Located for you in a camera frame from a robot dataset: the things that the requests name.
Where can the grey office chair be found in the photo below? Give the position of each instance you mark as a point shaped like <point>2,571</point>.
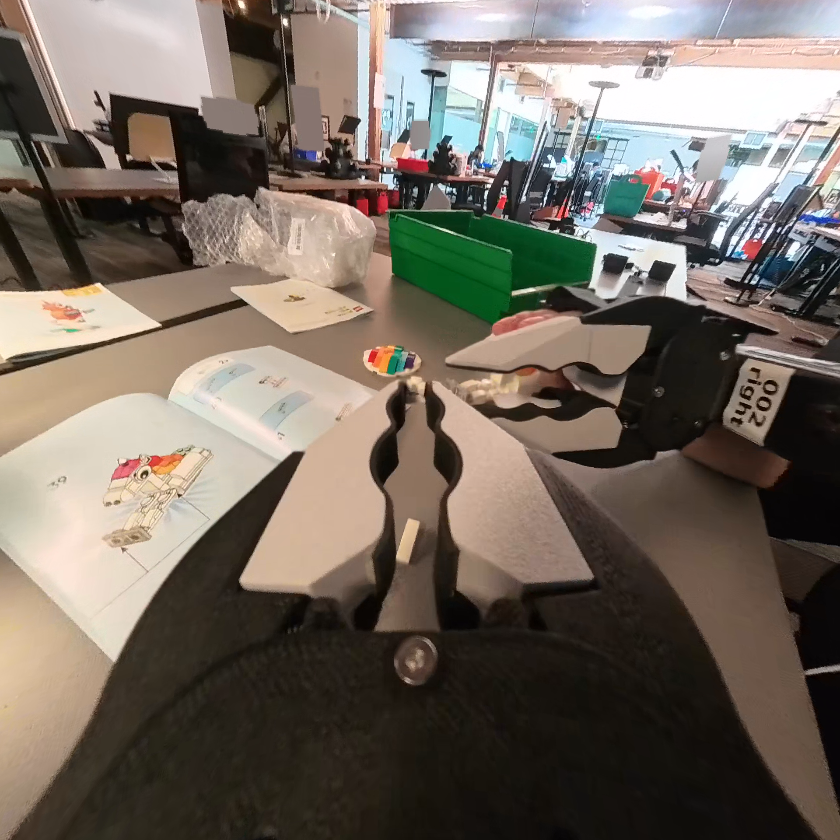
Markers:
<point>807,564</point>

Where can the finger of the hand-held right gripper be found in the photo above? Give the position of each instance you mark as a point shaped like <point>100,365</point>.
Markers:
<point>564,407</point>
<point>577,341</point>

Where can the open lego instruction booklet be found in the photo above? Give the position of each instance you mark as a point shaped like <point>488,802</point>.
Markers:
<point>98,459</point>

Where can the round rainbow lego plate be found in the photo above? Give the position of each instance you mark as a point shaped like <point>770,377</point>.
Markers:
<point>394,361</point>

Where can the dark wooden desk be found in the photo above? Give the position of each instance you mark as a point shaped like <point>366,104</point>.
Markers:
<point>98,180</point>

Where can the white lego model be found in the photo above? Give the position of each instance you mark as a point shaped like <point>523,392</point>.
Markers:
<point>485,387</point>

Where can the clear bubble wrap bag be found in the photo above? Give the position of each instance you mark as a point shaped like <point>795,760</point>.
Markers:
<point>295,236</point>

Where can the green plastic bin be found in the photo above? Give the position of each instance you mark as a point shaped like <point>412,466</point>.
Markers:
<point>459,262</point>

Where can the green tote bag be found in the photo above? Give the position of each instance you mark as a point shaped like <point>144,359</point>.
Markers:
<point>627,197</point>

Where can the grey-framed monitor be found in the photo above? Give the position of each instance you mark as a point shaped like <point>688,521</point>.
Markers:
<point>26,85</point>

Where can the booklet with red creature print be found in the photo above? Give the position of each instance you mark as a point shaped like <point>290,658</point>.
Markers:
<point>79,321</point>

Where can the small white instruction booklet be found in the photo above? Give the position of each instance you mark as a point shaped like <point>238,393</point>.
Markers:
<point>295,308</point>

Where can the red plastic bin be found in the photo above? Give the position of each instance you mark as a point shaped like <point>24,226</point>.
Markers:
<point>412,165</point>

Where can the black floor lamp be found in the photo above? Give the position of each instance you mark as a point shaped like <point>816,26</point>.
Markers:
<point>604,85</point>
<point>433,72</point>

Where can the white lego brick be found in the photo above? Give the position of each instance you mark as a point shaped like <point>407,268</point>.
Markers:
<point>407,541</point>

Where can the black monitor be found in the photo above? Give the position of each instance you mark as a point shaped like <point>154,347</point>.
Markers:
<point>223,164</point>

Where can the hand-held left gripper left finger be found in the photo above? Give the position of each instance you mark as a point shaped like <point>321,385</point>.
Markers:
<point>315,525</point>

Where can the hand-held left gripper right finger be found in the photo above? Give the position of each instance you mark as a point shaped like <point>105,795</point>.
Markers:
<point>512,525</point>

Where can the person's right hand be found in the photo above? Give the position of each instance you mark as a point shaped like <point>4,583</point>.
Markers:
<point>741,459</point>

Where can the black office chair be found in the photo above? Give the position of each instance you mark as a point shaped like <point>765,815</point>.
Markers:
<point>518,190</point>

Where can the small black box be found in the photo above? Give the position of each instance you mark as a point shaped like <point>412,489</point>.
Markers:
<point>617,264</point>
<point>661,270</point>

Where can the white table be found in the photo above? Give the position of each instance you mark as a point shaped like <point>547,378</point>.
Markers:
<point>656,246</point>

